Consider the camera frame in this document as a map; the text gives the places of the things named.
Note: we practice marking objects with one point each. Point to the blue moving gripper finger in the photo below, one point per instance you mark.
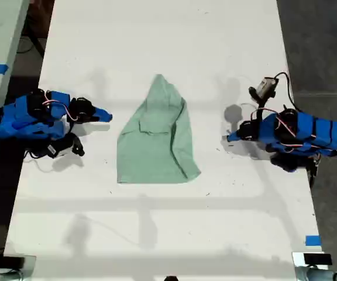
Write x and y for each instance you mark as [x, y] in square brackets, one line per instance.
[104, 119]
[235, 138]

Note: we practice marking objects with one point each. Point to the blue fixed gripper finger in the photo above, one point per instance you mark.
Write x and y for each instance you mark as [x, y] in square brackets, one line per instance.
[102, 112]
[235, 133]

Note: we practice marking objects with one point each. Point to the pale green t-shirt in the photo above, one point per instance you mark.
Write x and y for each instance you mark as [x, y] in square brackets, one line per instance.
[154, 146]

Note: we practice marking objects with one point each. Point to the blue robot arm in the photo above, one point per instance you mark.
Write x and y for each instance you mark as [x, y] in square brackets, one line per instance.
[25, 123]
[309, 131]

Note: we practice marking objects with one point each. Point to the dark table leg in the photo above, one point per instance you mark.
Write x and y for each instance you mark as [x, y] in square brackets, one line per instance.
[35, 41]

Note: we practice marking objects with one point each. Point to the short blue tape strip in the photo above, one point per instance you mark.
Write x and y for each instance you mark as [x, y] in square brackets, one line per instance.
[313, 240]

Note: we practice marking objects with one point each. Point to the small black box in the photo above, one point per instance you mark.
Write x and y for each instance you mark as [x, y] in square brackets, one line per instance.
[317, 259]
[14, 261]

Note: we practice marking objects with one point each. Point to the black round object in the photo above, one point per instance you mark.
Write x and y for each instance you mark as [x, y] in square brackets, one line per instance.
[171, 278]

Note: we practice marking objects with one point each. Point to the grey metal tube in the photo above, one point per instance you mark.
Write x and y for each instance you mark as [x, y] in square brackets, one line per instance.
[1, 276]
[317, 274]

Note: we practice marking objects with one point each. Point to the black camera stalk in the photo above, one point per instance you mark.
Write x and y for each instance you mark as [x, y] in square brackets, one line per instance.
[261, 109]

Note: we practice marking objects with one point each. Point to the black camera box white label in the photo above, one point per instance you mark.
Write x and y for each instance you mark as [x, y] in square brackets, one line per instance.
[60, 147]

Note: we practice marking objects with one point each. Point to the grey and black camera box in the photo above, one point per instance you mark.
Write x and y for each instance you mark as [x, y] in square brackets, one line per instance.
[263, 87]

